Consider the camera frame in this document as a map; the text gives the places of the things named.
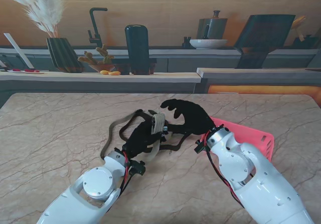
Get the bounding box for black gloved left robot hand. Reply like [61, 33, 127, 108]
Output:
[122, 118, 167, 159]

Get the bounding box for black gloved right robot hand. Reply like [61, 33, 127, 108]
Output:
[160, 98, 217, 136]

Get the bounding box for beige woven belt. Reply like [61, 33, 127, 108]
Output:
[100, 109, 174, 162]

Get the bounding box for dark brown woven belt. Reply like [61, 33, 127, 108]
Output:
[118, 109, 193, 152]

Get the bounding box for pink plastic storage basket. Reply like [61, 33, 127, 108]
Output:
[200, 117, 274, 162]

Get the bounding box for grey kitchen counter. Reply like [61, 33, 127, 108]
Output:
[0, 44, 321, 101]

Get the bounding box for white ceramic bowl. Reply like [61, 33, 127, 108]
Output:
[189, 39, 228, 50]

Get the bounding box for small black holder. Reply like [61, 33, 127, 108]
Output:
[182, 36, 196, 49]

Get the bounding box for dark blue rounded container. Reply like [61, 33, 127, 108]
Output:
[124, 24, 150, 71]

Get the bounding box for grey lidded jar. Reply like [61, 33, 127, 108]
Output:
[196, 10, 229, 40]

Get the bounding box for yellow brown cactus plant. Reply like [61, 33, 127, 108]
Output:
[77, 44, 116, 73]

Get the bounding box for dark angled range hood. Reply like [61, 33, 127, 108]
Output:
[234, 14, 296, 69]

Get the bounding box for dark ribbed vase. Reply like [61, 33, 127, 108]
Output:
[46, 37, 85, 73]

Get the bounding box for black kitchen faucet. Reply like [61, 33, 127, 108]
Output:
[87, 7, 108, 48]

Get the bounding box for plate with red slices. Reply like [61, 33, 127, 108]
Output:
[7, 68, 45, 74]

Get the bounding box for dark utensil holder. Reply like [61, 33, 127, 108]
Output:
[292, 34, 319, 49]

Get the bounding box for yellow kitchen utensil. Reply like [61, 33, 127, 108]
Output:
[290, 15, 307, 41]

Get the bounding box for white leaning board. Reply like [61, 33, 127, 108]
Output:
[4, 33, 35, 69]

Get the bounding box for white pampas grass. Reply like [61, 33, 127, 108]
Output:
[0, 0, 65, 38]

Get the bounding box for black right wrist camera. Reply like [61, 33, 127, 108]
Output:
[195, 140, 208, 154]

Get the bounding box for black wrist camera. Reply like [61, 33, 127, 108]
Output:
[129, 160, 146, 176]
[195, 140, 208, 154]

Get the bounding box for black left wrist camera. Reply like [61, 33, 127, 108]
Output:
[129, 160, 146, 176]

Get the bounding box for red black left arm cable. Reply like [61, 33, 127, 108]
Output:
[119, 150, 133, 197]

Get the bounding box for red black arm cable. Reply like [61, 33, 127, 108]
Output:
[119, 150, 133, 197]
[202, 131, 245, 208]

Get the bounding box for red black right arm cable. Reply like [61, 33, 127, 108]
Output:
[202, 131, 245, 208]

